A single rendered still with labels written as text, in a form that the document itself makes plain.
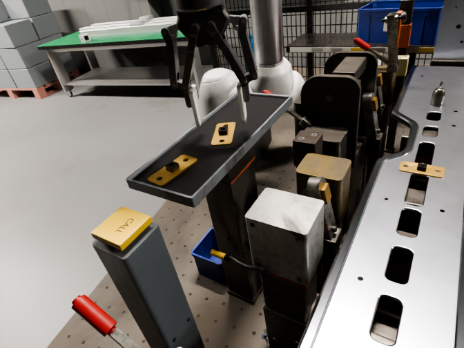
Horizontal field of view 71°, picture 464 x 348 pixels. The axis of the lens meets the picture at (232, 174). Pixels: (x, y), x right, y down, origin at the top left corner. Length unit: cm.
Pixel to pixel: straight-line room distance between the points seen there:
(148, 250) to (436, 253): 45
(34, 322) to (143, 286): 166
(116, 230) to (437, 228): 52
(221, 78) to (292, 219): 79
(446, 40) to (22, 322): 231
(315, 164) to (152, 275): 36
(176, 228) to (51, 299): 120
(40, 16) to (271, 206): 564
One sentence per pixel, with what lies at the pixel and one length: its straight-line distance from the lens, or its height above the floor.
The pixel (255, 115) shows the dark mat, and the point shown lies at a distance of 68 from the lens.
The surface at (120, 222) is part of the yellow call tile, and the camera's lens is 48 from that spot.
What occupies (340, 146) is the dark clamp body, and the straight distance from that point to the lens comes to 73.
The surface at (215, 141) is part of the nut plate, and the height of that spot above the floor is 116.
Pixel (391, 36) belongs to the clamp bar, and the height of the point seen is 116.
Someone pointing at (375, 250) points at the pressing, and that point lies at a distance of 61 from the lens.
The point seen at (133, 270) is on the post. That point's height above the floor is 111.
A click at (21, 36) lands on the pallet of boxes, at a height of 86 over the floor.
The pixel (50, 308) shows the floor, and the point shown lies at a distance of 215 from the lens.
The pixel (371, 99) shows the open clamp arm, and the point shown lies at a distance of 88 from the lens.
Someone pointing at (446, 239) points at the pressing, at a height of 100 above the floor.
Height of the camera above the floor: 145
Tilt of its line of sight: 35 degrees down
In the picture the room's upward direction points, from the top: 10 degrees counter-clockwise
